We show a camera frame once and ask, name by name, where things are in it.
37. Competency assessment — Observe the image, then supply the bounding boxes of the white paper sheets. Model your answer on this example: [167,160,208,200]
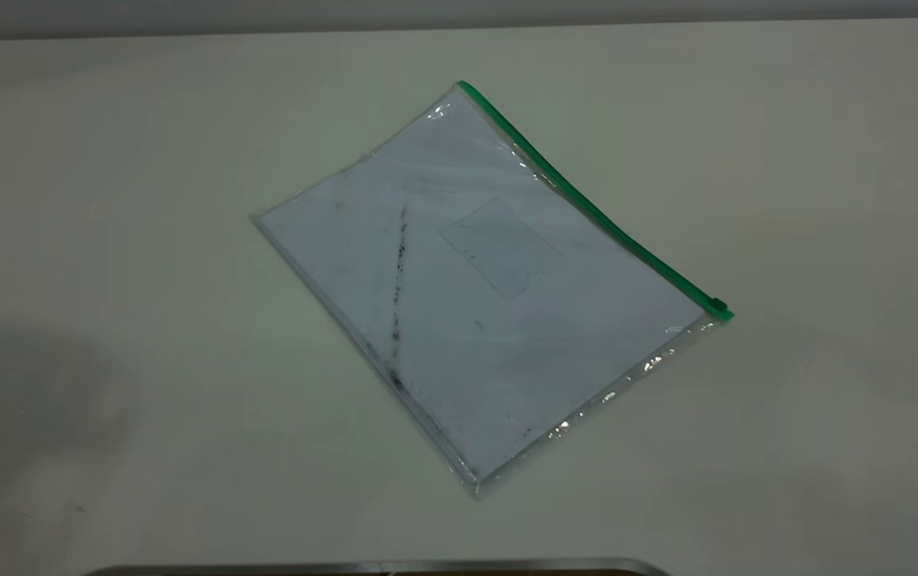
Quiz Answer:
[260,94,707,482]

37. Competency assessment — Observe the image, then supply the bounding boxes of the clear zip bag green strip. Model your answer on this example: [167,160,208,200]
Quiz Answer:
[251,80,736,502]

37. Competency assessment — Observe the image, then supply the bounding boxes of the silver metal edge strip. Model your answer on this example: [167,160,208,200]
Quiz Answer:
[82,558,672,576]

